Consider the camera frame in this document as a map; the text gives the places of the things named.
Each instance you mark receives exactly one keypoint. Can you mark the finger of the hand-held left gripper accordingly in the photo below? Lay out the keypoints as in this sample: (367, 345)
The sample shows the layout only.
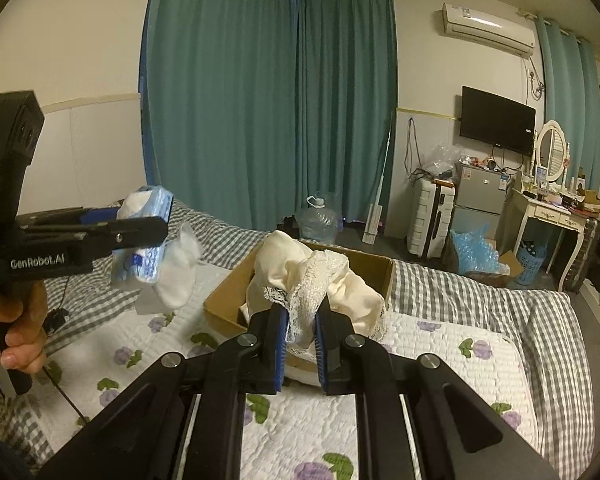
(130, 236)
(99, 216)

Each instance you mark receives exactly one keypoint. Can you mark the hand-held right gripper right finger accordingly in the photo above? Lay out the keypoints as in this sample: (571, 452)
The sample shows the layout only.
(320, 347)

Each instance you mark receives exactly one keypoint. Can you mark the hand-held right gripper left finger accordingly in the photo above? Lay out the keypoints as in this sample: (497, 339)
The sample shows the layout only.
(281, 347)

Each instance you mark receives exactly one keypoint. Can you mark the blue white tissue pack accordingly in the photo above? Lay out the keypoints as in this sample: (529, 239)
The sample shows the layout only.
(152, 202)

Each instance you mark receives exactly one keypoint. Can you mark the white cloth garment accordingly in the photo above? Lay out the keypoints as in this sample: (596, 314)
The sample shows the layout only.
(180, 270)

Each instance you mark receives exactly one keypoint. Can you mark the brown cardboard box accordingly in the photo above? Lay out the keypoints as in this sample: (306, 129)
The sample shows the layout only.
(225, 306)

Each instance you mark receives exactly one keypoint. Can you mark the cream lace garment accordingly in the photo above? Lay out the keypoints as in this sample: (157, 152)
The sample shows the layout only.
(280, 260)

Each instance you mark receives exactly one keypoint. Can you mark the person's left hand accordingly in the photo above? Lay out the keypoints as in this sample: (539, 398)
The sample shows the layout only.
(25, 312)

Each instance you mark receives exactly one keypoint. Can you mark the black bag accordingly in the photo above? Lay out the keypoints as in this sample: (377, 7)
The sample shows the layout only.
(289, 227)

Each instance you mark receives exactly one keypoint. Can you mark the clear water jug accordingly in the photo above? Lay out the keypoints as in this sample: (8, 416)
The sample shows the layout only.
(317, 222)

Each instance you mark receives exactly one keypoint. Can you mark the white flat mop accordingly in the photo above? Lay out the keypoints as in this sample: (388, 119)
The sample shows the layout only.
(372, 226)

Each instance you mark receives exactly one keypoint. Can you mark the floral quilted mat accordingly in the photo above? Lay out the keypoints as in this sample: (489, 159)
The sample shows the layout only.
(455, 385)

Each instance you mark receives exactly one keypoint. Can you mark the wide green curtain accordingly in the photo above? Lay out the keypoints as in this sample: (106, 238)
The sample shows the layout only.
(230, 110)

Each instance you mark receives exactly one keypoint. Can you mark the white ribbed suitcase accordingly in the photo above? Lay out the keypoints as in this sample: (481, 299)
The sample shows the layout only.
(422, 220)

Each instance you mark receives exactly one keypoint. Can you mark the blue plastic bags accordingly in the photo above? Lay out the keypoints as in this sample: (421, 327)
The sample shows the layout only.
(472, 252)

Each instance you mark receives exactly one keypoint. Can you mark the grey mini fridge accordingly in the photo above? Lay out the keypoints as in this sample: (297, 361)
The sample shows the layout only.
(480, 195)

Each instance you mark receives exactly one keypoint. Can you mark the clear plastic bag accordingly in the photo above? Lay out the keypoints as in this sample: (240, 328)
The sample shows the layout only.
(440, 157)

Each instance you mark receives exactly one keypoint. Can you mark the blue waste basket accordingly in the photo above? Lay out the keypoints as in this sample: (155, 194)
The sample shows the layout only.
(530, 260)

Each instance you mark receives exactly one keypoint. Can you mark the white dressing table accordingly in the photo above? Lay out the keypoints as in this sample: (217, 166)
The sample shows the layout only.
(550, 213)

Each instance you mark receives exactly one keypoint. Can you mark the white oval mirror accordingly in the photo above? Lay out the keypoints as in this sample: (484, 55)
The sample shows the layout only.
(552, 150)

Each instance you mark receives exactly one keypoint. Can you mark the narrow green curtain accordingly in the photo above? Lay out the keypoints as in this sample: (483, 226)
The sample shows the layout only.
(565, 85)

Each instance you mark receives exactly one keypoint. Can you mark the white air conditioner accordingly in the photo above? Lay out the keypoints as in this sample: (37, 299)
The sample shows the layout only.
(485, 25)

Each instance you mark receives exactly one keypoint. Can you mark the black wall television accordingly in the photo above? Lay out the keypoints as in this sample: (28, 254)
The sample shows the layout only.
(495, 120)

